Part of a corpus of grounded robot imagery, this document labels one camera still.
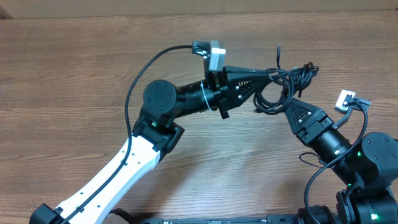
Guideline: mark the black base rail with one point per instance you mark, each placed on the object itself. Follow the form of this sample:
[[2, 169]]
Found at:
[[270, 219]]

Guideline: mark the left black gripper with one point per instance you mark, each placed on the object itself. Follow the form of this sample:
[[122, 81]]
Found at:
[[221, 92]]

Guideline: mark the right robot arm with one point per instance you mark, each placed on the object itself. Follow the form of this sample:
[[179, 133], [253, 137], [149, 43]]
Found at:
[[367, 167]]

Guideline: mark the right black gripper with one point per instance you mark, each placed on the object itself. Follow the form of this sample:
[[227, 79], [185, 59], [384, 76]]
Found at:
[[314, 125]]

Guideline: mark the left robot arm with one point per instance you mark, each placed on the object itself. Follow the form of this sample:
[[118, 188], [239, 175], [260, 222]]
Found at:
[[151, 137]]

